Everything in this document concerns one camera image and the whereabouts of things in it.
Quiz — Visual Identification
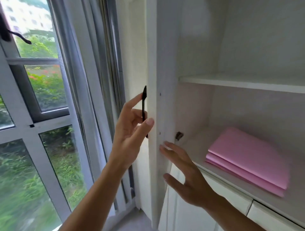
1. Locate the white cabinet shelf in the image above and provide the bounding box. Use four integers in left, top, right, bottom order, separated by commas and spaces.
179, 73, 305, 94

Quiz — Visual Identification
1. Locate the person's right hand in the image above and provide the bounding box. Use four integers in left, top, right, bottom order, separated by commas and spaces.
159, 141, 222, 210

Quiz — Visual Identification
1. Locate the pink folded sheet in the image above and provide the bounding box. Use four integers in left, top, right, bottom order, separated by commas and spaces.
205, 127, 290, 198

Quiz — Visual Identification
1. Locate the person's left hand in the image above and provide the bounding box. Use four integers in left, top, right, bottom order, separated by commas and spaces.
108, 93, 155, 170

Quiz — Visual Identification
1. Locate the white window frame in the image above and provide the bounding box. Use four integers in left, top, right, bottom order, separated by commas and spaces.
0, 0, 134, 231

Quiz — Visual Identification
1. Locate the person's right forearm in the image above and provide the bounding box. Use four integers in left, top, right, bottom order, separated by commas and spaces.
204, 196, 266, 231

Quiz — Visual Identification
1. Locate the white cabinet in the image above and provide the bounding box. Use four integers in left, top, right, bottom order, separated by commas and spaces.
146, 0, 305, 231

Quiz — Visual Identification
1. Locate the black window handle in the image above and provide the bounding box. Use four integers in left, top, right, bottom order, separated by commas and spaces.
0, 11, 32, 45

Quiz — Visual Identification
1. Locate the person's left forearm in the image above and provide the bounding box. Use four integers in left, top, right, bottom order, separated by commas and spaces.
59, 162, 127, 231

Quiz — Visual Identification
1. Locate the black door handle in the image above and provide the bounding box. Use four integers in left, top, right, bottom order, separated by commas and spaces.
142, 85, 149, 139

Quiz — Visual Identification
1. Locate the white cabinet door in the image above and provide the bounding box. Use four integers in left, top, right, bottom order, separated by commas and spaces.
146, 0, 182, 230
247, 201, 305, 231
158, 164, 253, 231

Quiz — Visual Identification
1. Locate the grey window side rail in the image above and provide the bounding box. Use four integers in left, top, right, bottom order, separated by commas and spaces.
99, 0, 136, 199

